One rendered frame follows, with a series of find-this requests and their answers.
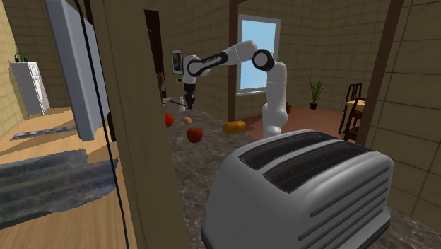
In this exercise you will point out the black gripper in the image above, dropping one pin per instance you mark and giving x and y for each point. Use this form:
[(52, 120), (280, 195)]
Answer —
[(189, 90)]

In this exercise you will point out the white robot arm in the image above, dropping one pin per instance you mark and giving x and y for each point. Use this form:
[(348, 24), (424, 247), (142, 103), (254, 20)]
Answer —
[(275, 86)]

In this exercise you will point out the small white bottle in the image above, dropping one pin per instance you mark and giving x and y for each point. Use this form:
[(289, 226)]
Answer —
[(181, 107)]

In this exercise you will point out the red tomato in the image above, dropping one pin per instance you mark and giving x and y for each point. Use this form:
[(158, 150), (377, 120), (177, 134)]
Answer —
[(168, 119)]

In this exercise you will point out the red apple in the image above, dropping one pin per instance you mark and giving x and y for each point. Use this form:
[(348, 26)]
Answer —
[(194, 135)]

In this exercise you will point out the dark wooden door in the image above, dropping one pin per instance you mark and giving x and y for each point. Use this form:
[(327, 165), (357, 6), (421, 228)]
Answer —
[(156, 48)]

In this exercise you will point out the yellow bread loaf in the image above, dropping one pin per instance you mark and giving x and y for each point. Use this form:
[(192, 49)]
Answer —
[(234, 127)]

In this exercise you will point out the small red pot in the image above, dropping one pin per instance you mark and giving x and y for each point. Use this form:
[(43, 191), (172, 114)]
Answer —
[(288, 108)]

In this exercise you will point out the potted green plant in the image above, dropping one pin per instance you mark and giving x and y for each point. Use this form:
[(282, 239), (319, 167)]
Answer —
[(315, 92)]

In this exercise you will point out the grey two-slot toaster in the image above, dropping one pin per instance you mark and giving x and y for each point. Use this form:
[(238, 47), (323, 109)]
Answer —
[(310, 193)]

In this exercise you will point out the white chest of drawers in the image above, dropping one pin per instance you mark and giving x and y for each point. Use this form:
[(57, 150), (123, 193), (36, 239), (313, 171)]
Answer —
[(30, 88)]

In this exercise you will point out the dark wooden chair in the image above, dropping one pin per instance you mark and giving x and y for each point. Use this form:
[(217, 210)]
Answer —
[(352, 110)]

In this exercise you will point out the yellow table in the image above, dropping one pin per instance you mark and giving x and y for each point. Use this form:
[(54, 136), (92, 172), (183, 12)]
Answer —
[(358, 105)]

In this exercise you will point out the green headphones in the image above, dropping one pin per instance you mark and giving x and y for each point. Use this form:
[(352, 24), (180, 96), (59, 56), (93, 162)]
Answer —
[(20, 57)]

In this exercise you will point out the dark grey rug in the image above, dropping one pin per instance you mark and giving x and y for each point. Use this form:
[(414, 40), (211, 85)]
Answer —
[(44, 186)]

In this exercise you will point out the framed wall picture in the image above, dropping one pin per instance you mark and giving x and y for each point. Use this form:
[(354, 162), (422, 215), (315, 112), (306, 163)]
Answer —
[(177, 61)]

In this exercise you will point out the window with white frame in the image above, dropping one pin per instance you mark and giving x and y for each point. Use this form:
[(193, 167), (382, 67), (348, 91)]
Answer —
[(253, 55)]

